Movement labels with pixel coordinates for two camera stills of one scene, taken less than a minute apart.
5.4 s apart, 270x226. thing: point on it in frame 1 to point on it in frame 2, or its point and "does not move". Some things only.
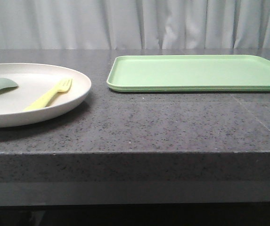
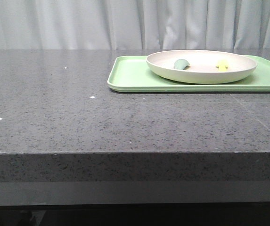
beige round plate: [5, 108] to [200, 67]
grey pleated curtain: [134, 24] does not move
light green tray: [195, 73] does not move
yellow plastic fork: [64, 86] to [222, 66]
